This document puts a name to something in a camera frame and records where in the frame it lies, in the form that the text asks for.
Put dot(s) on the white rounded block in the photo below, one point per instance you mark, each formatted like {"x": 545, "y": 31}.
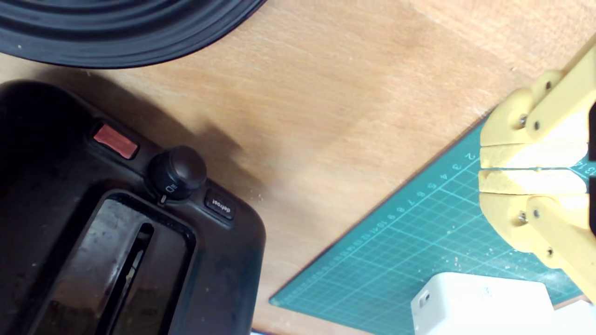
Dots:
{"x": 484, "y": 307}

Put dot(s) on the black two-slot toaster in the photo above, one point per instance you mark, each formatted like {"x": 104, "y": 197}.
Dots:
{"x": 56, "y": 186}

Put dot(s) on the black round plate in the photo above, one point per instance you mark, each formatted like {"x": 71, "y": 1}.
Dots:
{"x": 116, "y": 28}

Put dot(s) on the green cutting mat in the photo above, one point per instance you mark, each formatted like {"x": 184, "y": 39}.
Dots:
{"x": 396, "y": 251}

